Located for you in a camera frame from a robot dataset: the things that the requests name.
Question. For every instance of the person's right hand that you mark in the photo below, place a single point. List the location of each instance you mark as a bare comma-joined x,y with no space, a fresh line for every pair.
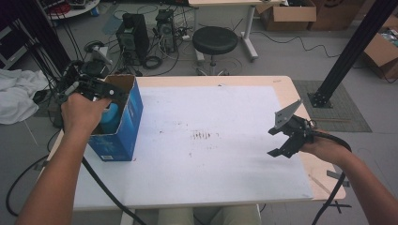
325,150

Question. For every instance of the open cardboard box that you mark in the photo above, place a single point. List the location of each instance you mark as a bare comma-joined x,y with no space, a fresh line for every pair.
291,14

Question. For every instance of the blue bottle with white cap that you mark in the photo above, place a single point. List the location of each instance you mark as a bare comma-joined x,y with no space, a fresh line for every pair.
110,120

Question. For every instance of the small black computer tower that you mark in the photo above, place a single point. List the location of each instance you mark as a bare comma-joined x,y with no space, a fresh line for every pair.
166,29

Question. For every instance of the black round stool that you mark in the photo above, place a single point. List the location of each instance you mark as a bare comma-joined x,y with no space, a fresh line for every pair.
214,40

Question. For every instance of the closed brown cardboard box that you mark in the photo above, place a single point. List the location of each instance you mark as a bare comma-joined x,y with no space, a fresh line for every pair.
336,15

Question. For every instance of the grey floor mat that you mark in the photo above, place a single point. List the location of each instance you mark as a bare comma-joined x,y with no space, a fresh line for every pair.
350,118

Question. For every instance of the white cloth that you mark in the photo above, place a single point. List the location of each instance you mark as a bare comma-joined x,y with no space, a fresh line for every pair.
18,93

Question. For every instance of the white table cover sheet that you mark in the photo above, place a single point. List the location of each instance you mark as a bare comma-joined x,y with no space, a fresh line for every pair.
203,168

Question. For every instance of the blue cardboard box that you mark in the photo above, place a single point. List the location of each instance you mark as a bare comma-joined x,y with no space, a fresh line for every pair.
125,131

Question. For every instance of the large black computer tower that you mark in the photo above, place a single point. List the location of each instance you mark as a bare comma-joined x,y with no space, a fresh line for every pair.
133,37

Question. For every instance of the person's left hand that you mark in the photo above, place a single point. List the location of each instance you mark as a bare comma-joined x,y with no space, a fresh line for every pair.
83,115

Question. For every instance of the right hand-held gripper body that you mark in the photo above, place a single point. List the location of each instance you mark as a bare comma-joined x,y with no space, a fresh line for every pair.
295,129

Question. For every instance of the white desk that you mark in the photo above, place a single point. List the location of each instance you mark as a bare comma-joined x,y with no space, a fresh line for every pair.
250,31

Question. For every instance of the light wooden table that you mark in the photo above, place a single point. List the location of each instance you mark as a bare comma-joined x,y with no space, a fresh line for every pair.
203,80

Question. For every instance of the cardboard box with contents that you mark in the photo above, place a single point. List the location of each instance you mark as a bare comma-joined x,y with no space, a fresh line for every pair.
383,53

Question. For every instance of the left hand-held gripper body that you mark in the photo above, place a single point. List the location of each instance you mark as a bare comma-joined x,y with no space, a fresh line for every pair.
87,78

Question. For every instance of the black metal stand post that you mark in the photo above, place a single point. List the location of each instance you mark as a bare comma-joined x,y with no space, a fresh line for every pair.
356,47
47,37

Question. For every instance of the round white table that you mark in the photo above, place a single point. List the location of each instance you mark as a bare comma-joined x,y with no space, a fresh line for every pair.
75,11

